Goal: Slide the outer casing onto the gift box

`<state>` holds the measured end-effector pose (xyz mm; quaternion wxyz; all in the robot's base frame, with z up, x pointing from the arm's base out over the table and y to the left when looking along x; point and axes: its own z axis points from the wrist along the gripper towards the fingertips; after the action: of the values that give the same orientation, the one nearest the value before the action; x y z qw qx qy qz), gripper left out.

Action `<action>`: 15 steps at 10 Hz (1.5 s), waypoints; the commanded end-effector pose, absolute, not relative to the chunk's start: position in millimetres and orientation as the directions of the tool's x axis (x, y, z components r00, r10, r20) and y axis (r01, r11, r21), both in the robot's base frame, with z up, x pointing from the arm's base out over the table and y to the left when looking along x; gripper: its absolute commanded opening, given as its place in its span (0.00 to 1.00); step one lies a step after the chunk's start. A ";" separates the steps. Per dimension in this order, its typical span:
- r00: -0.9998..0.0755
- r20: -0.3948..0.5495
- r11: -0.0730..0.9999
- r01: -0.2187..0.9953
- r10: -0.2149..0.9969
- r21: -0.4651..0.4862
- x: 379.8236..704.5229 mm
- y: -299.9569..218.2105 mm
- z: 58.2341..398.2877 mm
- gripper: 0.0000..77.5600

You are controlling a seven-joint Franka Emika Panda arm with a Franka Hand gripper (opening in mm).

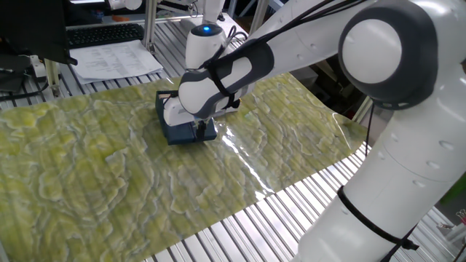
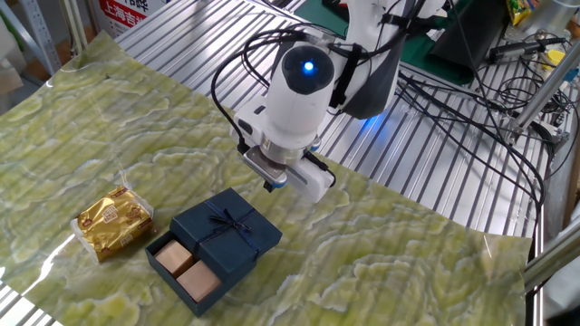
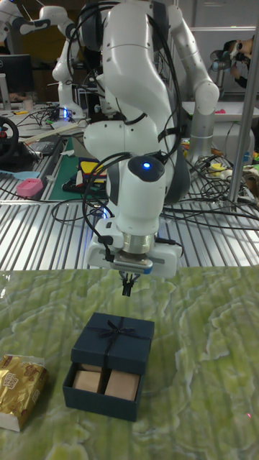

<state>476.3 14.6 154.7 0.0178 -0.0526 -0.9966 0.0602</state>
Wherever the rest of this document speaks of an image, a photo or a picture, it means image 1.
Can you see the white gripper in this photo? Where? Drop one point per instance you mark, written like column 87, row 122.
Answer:
column 174, row 114

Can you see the dark blue ribboned casing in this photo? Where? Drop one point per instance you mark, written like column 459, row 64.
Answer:
column 182, row 136

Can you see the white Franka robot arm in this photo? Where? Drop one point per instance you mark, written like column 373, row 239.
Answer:
column 400, row 145

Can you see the dark blue inner gift box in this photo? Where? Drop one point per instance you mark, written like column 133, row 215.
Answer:
column 158, row 97

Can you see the grey box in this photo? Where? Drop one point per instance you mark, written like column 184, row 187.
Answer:
column 304, row 76

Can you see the white printed paper sheets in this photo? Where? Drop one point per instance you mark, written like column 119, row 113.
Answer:
column 113, row 62

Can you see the green marble pattern mat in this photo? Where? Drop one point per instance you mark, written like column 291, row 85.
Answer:
column 91, row 174

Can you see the black keyboard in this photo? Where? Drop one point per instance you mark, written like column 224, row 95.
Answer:
column 105, row 35

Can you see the small orange object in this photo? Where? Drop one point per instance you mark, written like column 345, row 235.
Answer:
column 121, row 18

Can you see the white power strip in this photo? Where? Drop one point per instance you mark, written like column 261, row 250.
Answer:
column 37, row 67

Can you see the black computer monitor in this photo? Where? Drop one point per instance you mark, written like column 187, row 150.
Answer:
column 32, row 29

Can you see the green plastic bin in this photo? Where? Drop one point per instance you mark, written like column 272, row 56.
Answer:
column 455, row 189

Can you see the binder clips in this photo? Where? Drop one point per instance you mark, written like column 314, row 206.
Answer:
column 461, row 216

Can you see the white stand with base plate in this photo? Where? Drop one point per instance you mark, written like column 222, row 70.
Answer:
column 236, row 31

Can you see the tall aluminium frame post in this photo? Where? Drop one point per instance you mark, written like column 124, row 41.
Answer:
column 150, row 25

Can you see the slanted aluminium frame strut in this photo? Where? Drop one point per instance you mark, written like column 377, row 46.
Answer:
column 259, row 16

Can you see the short aluminium frame post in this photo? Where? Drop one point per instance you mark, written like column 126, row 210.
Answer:
column 52, row 78

